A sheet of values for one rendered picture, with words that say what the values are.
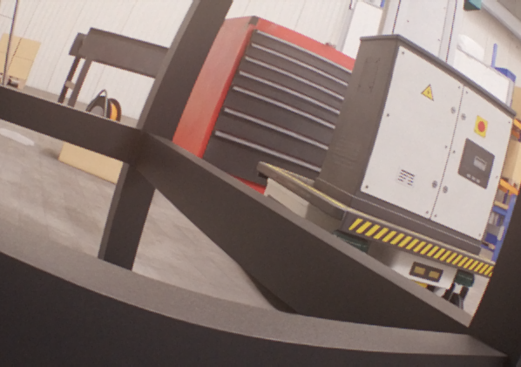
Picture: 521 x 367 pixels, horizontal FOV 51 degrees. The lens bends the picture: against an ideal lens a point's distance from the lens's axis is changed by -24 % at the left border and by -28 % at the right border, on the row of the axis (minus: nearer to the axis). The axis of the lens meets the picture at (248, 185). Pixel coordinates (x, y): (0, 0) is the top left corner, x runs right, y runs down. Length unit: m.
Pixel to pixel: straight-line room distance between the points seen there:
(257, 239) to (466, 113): 1.21
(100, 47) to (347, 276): 5.35
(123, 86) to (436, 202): 9.43
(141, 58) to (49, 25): 5.15
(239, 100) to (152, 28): 8.11
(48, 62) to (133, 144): 9.43
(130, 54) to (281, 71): 3.03
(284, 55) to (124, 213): 1.77
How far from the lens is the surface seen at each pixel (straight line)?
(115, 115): 4.22
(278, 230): 0.77
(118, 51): 5.92
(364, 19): 5.65
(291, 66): 3.12
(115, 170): 3.02
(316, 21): 12.07
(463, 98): 1.91
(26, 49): 8.77
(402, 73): 1.79
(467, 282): 1.96
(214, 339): 0.26
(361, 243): 1.73
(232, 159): 3.06
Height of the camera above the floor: 0.41
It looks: 4 degrees down
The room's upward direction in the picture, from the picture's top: 20 degrees clockwise
